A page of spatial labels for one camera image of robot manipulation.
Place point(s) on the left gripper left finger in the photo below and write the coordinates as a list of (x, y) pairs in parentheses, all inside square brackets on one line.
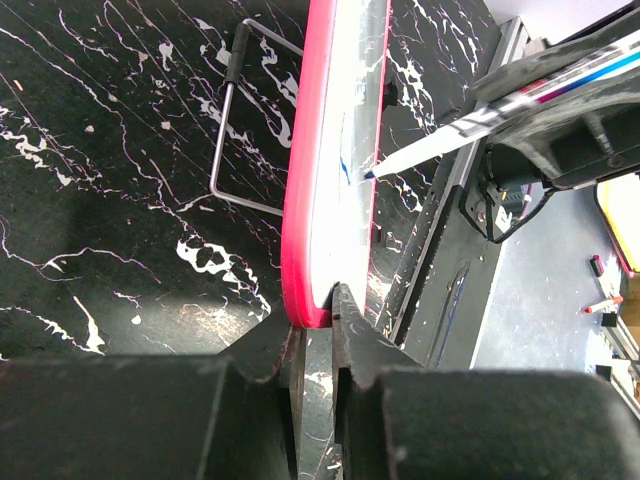
[(233, 415)]

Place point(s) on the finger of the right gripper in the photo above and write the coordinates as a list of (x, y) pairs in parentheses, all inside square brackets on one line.
[(515, 75), (587, 136)]

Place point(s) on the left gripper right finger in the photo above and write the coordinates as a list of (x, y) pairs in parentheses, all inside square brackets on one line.
[(395, 419)]

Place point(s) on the blue capped whiteboard marker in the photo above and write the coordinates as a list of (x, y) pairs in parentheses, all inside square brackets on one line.
[(605, 63)]

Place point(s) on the pink framed whiteboard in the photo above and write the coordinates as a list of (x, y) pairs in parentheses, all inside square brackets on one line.
[(328, 207)]

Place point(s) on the red marker on floor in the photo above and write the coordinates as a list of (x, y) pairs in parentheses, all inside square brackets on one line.
[(607, 303)]

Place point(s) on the whiteboard metal wire stand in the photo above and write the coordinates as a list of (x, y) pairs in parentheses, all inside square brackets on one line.
[(251, 154)]

